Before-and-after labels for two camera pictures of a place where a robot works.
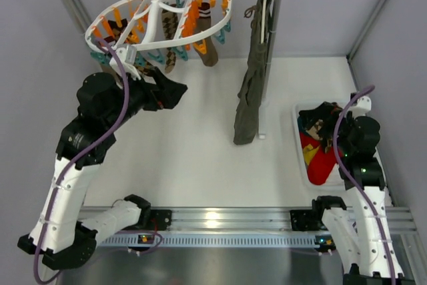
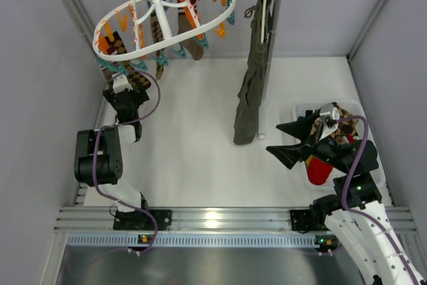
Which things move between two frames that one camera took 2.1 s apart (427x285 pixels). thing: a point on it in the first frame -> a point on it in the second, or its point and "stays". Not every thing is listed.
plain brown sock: (204, 23) -> (193, 49)
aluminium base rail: (402, 219) stays
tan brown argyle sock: (169, 24) -> (158, 38)
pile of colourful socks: (316, 128) stays
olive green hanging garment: (251, 96) stays
